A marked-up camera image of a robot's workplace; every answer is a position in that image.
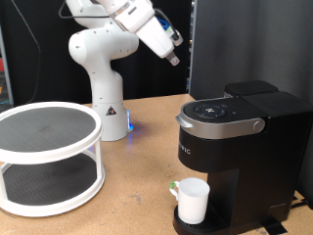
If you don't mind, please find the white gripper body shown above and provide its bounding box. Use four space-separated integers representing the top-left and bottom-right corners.
135 15 176 60

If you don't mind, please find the black Keurig coffee machine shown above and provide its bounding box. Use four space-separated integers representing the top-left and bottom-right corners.
172 80 313 235

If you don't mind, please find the white mug with green handle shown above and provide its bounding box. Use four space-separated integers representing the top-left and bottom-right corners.
168 177 211 225

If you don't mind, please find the black curtain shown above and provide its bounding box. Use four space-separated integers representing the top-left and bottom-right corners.
0 0 192 106

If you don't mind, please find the white two-tier turntable rack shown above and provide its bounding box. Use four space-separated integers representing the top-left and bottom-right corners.
0 101 106 218

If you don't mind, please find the black tape strip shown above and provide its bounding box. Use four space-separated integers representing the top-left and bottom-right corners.
260 217 289 235

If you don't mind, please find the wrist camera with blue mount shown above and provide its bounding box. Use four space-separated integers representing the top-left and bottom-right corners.
156 14 184 47

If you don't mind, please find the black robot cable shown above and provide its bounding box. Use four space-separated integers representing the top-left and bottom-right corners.
58 0 180 42

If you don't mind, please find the black hanging cable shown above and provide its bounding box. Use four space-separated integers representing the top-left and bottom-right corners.
9 0 43 106

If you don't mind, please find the metal shelf frame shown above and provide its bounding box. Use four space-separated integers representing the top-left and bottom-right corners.
0 27 14 106

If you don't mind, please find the black power cable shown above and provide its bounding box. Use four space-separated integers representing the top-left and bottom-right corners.
289 195 309 211

